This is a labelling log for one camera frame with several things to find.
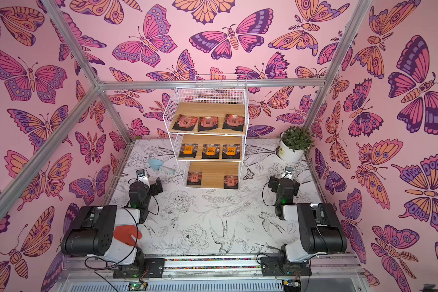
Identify orange tea bag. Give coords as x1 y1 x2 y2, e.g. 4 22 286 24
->
201 144 220 159
178 144 198 158
222 144 241 160

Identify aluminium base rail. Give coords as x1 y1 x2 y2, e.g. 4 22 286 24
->
54 254 370 292

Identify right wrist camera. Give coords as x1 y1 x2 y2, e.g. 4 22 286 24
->
283 167 293 180

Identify light blue garden trowel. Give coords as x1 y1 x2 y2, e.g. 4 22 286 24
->
147 158 175 175

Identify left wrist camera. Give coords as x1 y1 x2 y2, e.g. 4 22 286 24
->
136 169 150 186

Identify top wooden shelf board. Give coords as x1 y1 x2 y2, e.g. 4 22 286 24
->
163 99 249 136

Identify wooden shelf board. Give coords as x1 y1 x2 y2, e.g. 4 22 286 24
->
184 161 240 189
172 134 246 162
163 99 249 136

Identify green potted plant white pot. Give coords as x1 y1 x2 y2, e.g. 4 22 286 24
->
277 126 314 163

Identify aluminium frame profiles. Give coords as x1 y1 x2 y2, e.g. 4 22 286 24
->
0 1 372 221

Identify red tea bag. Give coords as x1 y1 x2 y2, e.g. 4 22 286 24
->
172 114 198 131
223 114 245 132
198 116 219 132
186 172 203 186
223 175 239 190

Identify white wire shelf rack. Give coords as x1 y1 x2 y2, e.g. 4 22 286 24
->
167 87 248 191

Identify middle wooden shelf board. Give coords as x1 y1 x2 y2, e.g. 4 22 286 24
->
172 134 246 162

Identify bottom wooden shelf board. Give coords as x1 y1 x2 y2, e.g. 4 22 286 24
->
184 161 240 189

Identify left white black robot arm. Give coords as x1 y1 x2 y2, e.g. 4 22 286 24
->
61 178 163 279

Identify red oven mitt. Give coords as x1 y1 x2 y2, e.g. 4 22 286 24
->
113 225 142 246

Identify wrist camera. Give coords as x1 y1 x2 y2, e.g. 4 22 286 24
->
283 167 293 180
136 169 150 186

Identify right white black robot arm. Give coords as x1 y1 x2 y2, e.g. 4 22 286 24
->
259 175 347 277

